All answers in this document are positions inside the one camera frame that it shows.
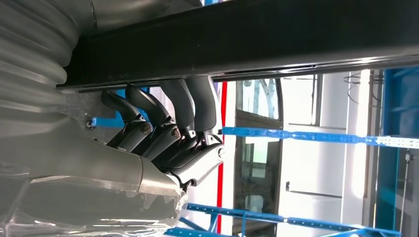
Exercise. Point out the blue metal rack frame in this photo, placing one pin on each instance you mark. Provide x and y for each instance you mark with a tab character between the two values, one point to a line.
294	134

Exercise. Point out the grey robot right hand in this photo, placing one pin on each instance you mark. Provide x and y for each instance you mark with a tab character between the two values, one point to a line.
82	170

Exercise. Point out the white car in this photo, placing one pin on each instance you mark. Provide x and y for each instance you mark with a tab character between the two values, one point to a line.
307	170

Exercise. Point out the blue shelf board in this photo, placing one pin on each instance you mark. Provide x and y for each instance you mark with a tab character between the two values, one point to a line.
389	104

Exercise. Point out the long red barrier belt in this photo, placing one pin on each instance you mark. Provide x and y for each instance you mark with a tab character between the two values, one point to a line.
224	108

